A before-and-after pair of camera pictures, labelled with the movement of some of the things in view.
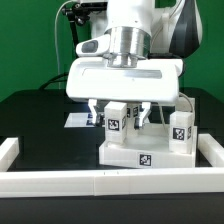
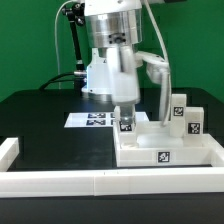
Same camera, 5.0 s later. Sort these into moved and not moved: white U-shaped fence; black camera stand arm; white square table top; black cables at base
Moved: white square table top
Not moved: black cables at base; black camera stand arm; white U-shaped fence
